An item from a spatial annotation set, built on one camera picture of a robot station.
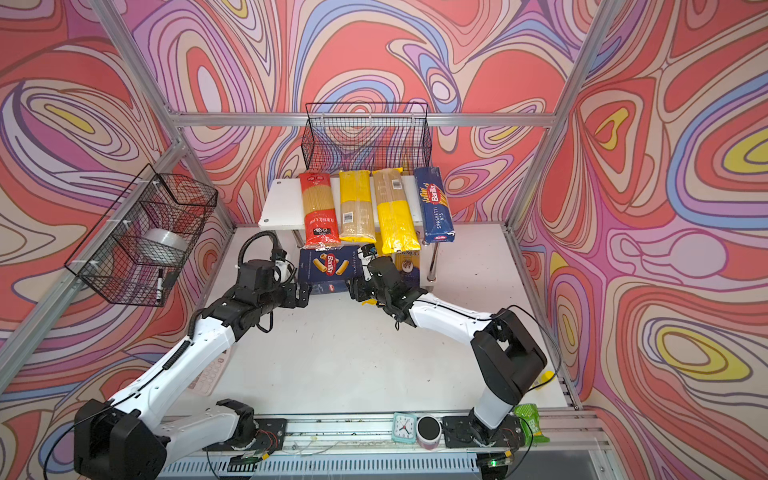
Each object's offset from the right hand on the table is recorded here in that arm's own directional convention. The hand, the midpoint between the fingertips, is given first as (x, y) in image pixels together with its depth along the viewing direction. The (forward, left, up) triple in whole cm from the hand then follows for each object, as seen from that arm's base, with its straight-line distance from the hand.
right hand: (357, 285), depth 86 cm
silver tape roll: (0, +45, +20) cm, 49 cm away
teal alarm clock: (-35, -12, -12) cm, 39 cm away
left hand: (-1, +16, +4) cm, 16 cm away
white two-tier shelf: (+12, +18, +20) cm, 29 cm away
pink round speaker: (-36, -18, -11) cm, 41 cm away
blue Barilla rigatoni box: (+6, +9, -1) cm, 11 cm away
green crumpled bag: (-32, -45, -14) cm, 57 cm away
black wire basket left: (-5, +55, +21) cm, 59 cm away
